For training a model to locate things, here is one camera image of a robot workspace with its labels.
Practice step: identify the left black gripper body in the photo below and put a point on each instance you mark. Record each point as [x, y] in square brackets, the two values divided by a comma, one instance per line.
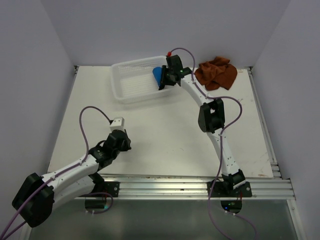
[125, 146]

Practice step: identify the aluminium rail frame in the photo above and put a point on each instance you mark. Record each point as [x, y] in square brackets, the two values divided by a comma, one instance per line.
[168, 178]

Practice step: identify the blue and grey towel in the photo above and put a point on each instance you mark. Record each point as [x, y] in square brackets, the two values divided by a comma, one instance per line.
[157, 74]

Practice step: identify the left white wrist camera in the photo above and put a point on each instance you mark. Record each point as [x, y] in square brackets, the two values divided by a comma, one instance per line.
[118, 124]

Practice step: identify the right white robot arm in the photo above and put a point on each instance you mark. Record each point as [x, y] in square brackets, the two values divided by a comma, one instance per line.
[211, 118]

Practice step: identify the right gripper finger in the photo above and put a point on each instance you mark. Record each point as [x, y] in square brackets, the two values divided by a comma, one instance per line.
[168, 80]
[162, 79]

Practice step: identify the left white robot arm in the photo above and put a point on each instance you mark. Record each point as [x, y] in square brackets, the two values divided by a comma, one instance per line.
[40, 195]

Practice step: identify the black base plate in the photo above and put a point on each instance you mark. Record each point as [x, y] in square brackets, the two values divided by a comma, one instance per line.
[110, 187]
[219, 191]

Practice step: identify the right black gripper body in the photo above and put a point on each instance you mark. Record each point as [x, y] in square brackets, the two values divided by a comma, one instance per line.
[169, 71]

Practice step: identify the brown towel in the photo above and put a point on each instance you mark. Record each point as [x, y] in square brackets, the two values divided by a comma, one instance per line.
[217, 73]

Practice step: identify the white plastic basket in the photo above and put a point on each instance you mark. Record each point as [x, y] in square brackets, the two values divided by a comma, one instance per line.
[133, 81]

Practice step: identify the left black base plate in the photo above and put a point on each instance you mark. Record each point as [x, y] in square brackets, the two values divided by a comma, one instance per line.
[110, 187]

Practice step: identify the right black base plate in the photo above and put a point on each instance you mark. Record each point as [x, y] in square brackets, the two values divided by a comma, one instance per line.
[219, 191]

